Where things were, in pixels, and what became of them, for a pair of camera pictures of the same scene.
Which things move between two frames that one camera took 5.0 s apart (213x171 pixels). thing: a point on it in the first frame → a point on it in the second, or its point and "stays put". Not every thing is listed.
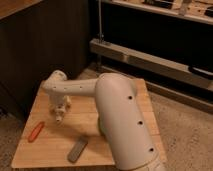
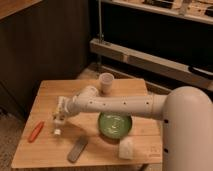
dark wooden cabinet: x=38 y=37 stays put
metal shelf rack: x=166 y=45 stays put
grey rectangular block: x=77 y=150 stays put
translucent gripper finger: x=67 y=102 → x=56 y=115
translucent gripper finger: x=52 y=107 → x=61 y=102
